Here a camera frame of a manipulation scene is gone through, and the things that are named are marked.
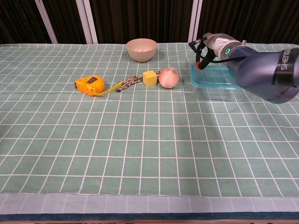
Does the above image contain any green checked tablecloth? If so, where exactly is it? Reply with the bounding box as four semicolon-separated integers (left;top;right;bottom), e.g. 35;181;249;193
0;41;299;221

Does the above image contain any white metal frame post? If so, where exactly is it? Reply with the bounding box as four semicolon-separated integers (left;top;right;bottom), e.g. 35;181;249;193
76;0;98;44
188;0;203;43
35;0;58;44

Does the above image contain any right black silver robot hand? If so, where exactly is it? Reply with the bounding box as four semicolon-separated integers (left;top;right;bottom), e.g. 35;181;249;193
195;32;234;70

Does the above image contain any dark pleated curtain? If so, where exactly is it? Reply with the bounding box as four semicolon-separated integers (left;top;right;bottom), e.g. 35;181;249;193
0;0;299;45

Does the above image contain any braided rope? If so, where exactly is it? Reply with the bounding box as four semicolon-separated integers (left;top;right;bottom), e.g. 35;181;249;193
115;70;161;93

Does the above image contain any orange tape measure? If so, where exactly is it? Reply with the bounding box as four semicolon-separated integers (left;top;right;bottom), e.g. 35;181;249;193
74;76;124;97

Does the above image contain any yellow cube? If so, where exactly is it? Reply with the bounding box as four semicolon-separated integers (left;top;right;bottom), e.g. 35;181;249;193
142;70;157;87

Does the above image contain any pink peach ball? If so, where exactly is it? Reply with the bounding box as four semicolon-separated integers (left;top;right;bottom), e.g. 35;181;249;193
158;67;180;90

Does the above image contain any blue transparent container lid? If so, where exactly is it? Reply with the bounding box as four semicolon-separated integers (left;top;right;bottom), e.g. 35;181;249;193
190;64;242;91

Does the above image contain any clear plastic container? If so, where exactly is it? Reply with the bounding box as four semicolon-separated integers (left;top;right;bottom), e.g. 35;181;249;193
194;86;234;101

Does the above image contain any beige bowl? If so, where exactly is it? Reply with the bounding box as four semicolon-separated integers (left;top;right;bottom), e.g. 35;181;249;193
125;38;157;63

